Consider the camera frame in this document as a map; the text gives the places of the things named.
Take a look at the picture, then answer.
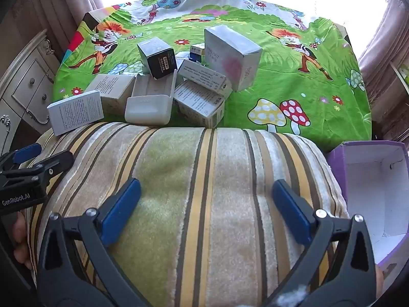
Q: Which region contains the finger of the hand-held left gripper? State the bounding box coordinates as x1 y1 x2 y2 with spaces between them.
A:
0 143 43 171
16 150 75 186

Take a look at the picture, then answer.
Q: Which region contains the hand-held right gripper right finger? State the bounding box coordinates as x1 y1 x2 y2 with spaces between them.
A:
265 179 378 307

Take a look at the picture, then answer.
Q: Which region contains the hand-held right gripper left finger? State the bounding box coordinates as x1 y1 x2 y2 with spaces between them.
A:
37 177 151 307

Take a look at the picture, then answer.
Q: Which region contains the white box with grey text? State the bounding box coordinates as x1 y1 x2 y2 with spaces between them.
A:
47 90 105 137

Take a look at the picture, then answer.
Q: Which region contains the purple cardboard box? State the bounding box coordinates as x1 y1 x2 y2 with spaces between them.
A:
326 140 409 282

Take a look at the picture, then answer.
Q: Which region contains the beige cardboard box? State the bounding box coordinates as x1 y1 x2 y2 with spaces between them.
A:
83 73 137 116

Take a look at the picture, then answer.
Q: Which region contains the white plastic case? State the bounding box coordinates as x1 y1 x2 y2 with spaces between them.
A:
124 70 178 126

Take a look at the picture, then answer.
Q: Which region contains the white box with barcode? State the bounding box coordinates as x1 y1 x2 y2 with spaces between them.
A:
173 79 226 129

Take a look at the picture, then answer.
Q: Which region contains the black and grey box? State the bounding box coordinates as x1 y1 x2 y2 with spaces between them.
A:
137 36 178 80

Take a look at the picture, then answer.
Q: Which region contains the long silver printed box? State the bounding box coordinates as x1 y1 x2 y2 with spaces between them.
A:
177 58 228 93

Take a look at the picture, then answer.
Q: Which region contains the white box with pink print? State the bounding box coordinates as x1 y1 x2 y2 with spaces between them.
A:
204 25 263 92

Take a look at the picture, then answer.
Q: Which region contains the yellow and white box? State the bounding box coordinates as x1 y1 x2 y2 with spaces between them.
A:
189 44 206 62

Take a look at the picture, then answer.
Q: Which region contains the person's left hand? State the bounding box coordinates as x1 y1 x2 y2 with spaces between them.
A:
13 213 33 270

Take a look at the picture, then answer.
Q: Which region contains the cream carved nightstand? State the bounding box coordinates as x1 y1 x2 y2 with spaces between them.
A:
0 29 61 154

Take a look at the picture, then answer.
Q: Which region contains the striped velvet cushion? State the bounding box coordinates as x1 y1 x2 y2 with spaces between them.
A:
27 122 350 307

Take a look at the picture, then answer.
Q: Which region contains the green cartoon printed cloth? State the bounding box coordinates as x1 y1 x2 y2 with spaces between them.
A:
53 0 373 152

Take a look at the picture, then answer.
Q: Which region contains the pink patterned curtain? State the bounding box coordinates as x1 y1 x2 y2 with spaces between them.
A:
356 0 409 71
0 0 104 60

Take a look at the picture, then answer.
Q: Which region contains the white shelf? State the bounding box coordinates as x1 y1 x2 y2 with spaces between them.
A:
390 61 409 100

